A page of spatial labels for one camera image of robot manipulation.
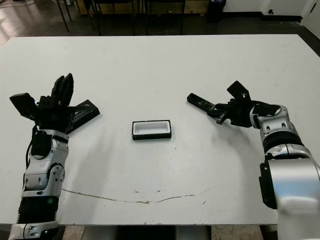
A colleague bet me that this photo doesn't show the brown wooden cabinet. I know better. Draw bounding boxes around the brown wooden cabinet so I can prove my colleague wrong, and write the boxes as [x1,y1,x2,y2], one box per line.
[74,0,210,16]

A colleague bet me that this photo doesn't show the black box base white insert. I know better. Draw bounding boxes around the black box base white insert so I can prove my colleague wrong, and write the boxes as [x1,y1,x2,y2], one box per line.
[131,119,173,141]

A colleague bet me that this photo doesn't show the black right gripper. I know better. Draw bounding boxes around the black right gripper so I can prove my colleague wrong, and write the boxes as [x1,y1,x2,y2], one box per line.
[206,98,256,128]

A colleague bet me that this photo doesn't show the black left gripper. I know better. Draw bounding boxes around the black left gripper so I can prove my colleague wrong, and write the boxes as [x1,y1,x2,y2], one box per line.
[34,72,75,135]

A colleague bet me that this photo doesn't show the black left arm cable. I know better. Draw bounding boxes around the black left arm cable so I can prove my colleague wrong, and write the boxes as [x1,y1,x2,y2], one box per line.
[24,124,38,173]

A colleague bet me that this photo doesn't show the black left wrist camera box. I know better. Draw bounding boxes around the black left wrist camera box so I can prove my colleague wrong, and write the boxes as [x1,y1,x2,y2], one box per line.
[9,92,40,118]

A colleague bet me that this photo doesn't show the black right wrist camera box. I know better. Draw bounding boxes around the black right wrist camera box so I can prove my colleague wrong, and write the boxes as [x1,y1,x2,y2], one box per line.
[226,80,250,101]

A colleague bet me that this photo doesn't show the black trash bin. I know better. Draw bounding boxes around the black trash bin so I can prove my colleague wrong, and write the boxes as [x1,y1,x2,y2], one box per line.
[206,0,227,24]

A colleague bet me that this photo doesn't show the slim black camera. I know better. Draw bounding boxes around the slim black camera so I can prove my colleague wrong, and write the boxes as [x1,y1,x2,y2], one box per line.
[186,92,216,113]

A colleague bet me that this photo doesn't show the grey robot torso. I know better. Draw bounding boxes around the grey robot torso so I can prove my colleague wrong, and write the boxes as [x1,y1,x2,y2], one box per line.
[83,224,213,240]

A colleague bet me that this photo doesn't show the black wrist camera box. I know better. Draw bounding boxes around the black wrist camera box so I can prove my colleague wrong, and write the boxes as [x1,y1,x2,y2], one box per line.
[9,92,40,118]
[226,80,250,101]

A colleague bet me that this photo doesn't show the black metal chair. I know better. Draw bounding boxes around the black metal chair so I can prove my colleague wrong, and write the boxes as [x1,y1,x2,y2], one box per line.
[143,0,186,36]
[93,0,138,36]

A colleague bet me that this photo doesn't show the black metal desk leg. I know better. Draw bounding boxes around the black metal desk leg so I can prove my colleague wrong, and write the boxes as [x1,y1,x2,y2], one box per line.
[56,0,70,32]

